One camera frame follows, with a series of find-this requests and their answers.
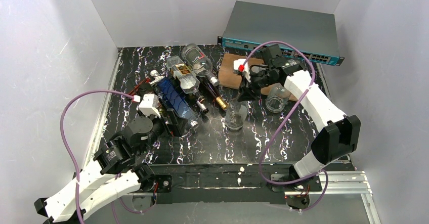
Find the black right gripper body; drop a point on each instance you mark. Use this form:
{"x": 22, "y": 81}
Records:
{"x": 250, "y": 83}

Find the clear bottle grey label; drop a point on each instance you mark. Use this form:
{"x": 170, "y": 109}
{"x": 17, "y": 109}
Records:
{"x": 200, "y": 64}

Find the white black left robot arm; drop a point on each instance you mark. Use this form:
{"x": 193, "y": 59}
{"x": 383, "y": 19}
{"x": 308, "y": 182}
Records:
{"x": 113, "y": 172}

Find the dark bottle brown label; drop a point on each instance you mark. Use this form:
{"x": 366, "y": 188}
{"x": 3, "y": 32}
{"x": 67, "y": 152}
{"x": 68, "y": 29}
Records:
{"x": 144, "y": 88}

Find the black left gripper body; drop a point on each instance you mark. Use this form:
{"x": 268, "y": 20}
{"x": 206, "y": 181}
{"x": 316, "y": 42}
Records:
{"x": 173, "y": 122}

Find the clear bottle gold label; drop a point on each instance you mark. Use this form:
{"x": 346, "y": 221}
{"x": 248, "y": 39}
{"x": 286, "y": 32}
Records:
{"x": 180, "y": 71}

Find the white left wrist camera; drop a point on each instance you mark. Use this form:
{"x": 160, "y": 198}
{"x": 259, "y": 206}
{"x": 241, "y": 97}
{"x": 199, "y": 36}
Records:
{"x": 148, "y": 105}

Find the blue square glass bottle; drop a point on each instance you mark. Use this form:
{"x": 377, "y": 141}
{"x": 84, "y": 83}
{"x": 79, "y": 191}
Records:
{"x": 165, "y": 89}

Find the teal network switch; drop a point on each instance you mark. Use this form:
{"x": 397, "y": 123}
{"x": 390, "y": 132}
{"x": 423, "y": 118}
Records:
{"x": 312, "y": 33}

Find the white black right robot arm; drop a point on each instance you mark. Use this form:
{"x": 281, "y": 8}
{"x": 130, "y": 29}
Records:
{"x": 338, "y": 133}

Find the red black wine rack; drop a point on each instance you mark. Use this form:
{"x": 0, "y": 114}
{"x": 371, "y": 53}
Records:
{"x": 132, "y": 92}

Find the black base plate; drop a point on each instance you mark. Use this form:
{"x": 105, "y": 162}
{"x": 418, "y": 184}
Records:
{"x": 215, "y": 183}

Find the wooden board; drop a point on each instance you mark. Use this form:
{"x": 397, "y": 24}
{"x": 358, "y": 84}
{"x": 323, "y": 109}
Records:
{"x": 229, "y": 79}

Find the dark bottle gold foil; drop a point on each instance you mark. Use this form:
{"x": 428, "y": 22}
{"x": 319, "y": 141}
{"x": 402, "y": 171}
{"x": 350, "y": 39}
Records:
{"x": 215, "y": 93}

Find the clear round glass bottle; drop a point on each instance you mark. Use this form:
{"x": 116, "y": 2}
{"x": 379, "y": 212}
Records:
{"x": 277, "y": 98}

